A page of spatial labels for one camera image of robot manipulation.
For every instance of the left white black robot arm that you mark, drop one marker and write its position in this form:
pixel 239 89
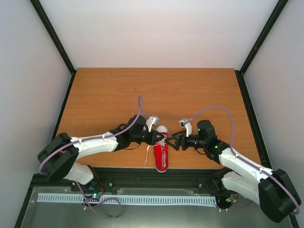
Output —
pixel 58 160

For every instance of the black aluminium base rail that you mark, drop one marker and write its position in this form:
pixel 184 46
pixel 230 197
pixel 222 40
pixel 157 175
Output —
pixel 205 181

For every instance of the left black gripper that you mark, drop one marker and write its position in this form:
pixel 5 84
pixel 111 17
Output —
pixel 153 141

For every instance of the light blue slotted cable duct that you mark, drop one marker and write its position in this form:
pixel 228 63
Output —
pixel 134 200

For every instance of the left black frame post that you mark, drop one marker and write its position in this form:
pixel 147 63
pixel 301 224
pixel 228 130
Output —
pixel 52 34

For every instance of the red canvas sneaker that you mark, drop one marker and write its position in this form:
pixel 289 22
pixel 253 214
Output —
pixel 161 150

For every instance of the black frame post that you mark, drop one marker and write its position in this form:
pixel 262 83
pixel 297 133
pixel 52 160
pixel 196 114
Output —
pixel 52 34
pixel 276 12

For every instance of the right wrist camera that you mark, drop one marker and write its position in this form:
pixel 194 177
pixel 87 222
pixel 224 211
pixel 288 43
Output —
pixel 186 125

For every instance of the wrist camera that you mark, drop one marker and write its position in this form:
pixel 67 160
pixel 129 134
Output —
pixel 186 125
pixel 151 121

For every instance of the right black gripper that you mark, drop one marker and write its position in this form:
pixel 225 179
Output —
pixel 182 137

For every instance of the right black frame post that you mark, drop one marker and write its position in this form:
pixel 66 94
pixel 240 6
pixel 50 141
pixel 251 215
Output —
pixel 276 12

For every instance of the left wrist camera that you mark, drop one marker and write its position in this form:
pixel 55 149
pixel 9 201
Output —
pixel 151 121

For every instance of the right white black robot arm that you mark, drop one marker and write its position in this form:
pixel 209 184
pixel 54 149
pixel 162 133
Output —
pixel 273 191

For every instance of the small circuit board with led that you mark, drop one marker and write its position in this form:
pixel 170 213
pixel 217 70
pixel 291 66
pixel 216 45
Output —
pixel 97 191

